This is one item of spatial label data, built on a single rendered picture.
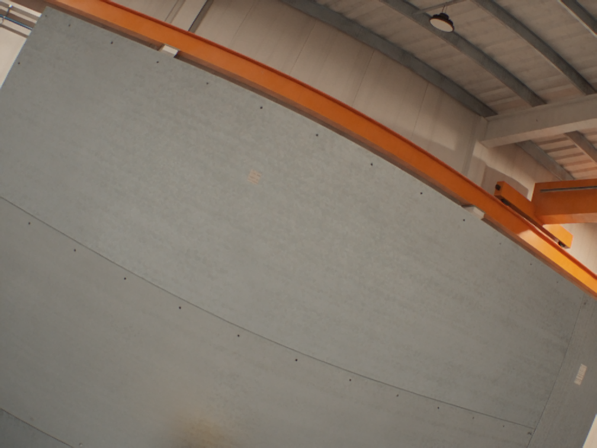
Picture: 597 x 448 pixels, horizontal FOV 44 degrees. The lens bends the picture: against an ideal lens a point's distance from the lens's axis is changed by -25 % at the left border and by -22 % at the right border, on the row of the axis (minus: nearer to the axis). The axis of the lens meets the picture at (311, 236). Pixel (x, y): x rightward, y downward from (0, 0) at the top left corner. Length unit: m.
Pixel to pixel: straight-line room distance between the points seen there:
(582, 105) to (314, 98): 3.94
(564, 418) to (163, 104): 1.84
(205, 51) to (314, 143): 8.68
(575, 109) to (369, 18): 3.35
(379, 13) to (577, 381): 9.27
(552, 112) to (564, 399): 9.20
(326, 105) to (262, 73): 0.97
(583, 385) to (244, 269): 1.46
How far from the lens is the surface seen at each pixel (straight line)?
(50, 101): 2.15
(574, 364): 3.05
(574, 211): 12.54
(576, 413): 3.13
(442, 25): 10.30
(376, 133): 11.83
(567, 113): 11.70
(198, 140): 2.24
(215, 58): 11.03
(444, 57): 12.40
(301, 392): 2.36
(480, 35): 11.34
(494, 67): 11.88
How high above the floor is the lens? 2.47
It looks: 11 degrees up
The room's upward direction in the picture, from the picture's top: 21 degrees clockwise
